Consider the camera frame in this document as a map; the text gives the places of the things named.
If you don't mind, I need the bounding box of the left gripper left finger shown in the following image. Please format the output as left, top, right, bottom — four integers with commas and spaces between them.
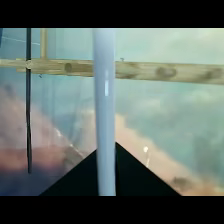
39, 149, 99, 197

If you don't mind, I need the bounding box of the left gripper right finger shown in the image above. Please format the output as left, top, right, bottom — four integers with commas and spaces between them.
115, 141, 181, 197

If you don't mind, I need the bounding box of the white clothes hanger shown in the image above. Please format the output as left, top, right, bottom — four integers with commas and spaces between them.
92, 28, 117, 197

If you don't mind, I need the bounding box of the wooden peg rack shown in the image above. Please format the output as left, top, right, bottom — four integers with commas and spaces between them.
0, 28, 224, 86

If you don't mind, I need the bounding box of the black cable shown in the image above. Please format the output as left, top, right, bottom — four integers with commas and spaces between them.
25, 28, 33, 175

